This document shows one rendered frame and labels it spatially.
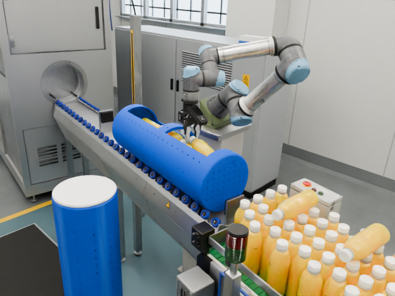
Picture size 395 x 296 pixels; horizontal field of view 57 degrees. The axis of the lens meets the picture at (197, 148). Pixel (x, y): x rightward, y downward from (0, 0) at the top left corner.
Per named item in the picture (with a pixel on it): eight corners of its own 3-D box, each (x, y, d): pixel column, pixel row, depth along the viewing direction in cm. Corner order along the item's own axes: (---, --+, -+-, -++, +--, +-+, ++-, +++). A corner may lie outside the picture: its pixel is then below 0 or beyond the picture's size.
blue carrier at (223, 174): (153, 142, 240) (152, 100, 229) (246, 201, 177) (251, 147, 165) (113, 152, 224) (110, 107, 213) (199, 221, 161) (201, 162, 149)
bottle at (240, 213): (231, 249, 151) (235, 208, 143) (232, 238, 158) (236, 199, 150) (248, 252, 150) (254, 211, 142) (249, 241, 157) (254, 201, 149)
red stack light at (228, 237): (237, 234, 110) (238, 222, 109) (252, 245, 105) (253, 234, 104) (220, 241, 106) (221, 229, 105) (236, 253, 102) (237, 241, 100)
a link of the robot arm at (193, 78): (203, 68, 163) (184, 68, 161) (202, 92, 167) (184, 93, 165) (199, 64, 170) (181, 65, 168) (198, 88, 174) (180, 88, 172)
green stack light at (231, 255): (236, 246, 112) (237, 234, 110) (250, 258, 107) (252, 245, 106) (219, 255, 108) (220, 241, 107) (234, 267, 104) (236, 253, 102)
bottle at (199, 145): (209, 172, 164) (184, 147, 176) (220, 171, 169) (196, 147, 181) (216, 158, 161) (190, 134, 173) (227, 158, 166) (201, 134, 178)
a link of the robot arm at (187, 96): (202, 91, 169) (187, 93, 164) (201, 101, 171) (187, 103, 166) (192, 87, 174) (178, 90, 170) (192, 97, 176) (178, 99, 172)
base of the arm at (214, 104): (217, 94, 224) (227, 85, 217) (230, 114, 223) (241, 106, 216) (202, 100, 213) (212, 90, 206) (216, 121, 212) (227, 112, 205)
